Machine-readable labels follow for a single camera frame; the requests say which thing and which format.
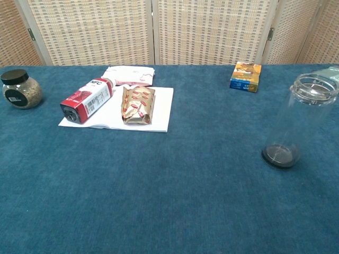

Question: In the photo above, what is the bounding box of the gold red snack packet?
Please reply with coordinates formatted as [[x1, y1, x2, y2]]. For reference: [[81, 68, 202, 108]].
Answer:
[[121, 85, 156, 125]]

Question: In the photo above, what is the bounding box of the orange blue small box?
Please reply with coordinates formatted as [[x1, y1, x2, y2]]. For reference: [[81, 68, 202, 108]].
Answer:
[[229, 61, 263, 94]]

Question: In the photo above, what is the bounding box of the blue tablecloth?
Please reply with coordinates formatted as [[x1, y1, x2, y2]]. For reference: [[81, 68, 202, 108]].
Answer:
[[0, 63, 339, 254]]

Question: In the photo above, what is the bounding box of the clear glass bottle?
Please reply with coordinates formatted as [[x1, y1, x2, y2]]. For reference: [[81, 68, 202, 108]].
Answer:
[[262, 72, 339, 168]]

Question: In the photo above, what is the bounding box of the round glass jar black lid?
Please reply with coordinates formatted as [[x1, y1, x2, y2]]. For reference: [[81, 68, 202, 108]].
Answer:
[[0, 69, 43, 110]]

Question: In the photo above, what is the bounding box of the red white NFC juice bottle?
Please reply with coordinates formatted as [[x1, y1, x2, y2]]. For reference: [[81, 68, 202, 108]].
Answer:
[[59, 77, 114, 124]]

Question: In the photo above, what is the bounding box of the open white notebook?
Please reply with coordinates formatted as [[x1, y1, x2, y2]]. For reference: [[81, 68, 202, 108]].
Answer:
[[57, 84, 175, 133]]

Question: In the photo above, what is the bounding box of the woven folding screen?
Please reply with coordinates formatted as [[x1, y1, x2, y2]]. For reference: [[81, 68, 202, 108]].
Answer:
[[0, 0, 339, 67]]

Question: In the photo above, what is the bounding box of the white pink plastic packet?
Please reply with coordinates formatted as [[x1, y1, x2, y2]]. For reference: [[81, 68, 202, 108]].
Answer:
[[101, 65, 156, 87]]

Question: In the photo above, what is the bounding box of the pale green packet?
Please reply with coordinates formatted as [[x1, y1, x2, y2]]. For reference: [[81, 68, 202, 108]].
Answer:
[[310, 66, 339, 89]]

